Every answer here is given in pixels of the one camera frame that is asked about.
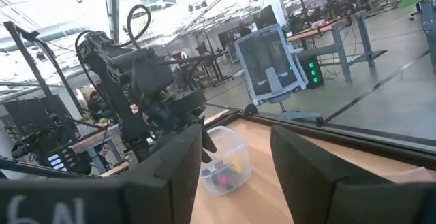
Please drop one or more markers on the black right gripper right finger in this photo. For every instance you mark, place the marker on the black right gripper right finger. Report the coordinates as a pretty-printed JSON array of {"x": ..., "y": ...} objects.
[{"x": 299, "y": 176}]

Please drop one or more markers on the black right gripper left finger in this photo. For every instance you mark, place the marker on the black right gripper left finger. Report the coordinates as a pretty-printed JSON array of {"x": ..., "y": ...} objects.
[{"x": 163, "y": 183}]

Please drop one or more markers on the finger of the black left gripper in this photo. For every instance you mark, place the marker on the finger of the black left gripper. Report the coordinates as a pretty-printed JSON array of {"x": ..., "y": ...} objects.
[
  {"x": 208, "y": 140},
  {"x": 205, "y": 157}
]

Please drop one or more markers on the small toy blueberry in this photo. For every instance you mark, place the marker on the small toy blueberry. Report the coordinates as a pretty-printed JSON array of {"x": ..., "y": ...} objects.
[{"x": 205, "y": 172}]

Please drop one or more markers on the dark toy blackberry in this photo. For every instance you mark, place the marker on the dark toy blackberry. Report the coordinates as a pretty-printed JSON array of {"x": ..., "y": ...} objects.
[{"x": 214, "y": 180}]

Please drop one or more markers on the red toy strawberry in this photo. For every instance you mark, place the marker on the red toy strawberry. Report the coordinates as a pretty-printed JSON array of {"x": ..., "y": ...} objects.
[{"x": 223, "y": 180}]

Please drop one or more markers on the yellow toy lemon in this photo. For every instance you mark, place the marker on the yellow toy lemon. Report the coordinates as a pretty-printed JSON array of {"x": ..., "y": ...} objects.
[{"x": 236, "y": 162}]

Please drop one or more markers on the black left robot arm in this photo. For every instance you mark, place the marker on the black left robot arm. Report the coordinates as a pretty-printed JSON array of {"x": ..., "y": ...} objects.
[{"x": 112, "y": 91}]

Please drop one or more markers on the clear plastic tupperware container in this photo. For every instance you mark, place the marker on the clear plastic tupperware container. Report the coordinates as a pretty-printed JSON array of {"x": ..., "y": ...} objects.
[{"x": 228, "y": 139}]

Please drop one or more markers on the person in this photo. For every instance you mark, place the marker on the person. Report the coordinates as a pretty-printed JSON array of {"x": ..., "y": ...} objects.
[
  {"x": 96, "y": 105},
  {"x": 243, "y": 30}
]

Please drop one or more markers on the black computer with green lights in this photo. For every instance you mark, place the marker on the black computer with green lights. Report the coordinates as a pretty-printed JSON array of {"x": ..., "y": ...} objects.
[{"x": 306, "y": 77}]

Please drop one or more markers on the grey mesh office chair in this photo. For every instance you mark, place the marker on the grey mesh office chair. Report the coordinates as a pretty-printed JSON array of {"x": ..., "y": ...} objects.
[{"x": 269, "y": 60}]

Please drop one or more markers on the black device with white labels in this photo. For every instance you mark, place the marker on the black device with white labels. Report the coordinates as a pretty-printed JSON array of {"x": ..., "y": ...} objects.
[{"x": 59, "y": 162}]

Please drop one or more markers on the black monitor screen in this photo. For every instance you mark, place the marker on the black monitor screen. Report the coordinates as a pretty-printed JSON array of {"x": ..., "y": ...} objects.
[{"x": 265, "y": 16}]

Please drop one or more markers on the wooden workbench with grey legs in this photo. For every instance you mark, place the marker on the wooden workbench with grey legs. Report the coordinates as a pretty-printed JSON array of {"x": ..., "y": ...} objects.
[{"x": 340, "y": 53}]

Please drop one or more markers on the black aluminium table frame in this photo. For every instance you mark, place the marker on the black aluminium table frame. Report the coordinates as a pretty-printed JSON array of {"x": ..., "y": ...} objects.
[{"x": 357, "y": 139}]

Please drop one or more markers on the black rig post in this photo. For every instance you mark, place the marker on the black rig post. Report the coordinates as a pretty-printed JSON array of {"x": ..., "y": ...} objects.
[{"x": 34, "y": 169}]

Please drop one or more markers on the black frame stand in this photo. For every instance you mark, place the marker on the black frame stand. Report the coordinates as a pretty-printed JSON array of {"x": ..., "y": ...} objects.
[{"x": 34, "y": 67}]

